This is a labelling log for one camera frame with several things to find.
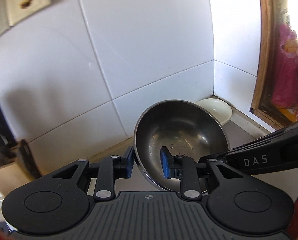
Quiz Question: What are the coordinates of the pink bag behind window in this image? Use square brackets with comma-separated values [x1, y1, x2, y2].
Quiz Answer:
[271, 23, 298, 108]

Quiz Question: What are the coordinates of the black knife handle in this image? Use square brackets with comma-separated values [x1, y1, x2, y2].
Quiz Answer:
[0, 107, 17, 167]

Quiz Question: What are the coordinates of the cream ceramic bowl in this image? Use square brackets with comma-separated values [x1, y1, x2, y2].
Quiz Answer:
[196, 98, 232, 126]

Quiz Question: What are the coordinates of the wooden knife block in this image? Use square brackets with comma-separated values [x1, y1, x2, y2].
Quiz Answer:
[0, 140, 42, 197]

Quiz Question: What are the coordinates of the steel bowl corner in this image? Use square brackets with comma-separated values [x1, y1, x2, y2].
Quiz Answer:
[133, 100, 230, 191]

